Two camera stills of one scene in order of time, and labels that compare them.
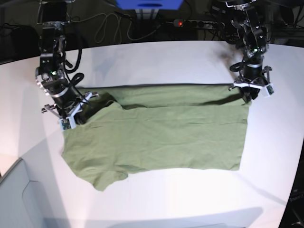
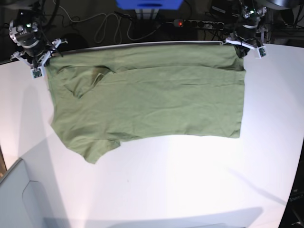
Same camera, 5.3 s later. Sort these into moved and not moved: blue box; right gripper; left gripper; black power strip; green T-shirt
Moved: green T-shirt; right gripper; left gripper
Not moved: black power strip; blue box
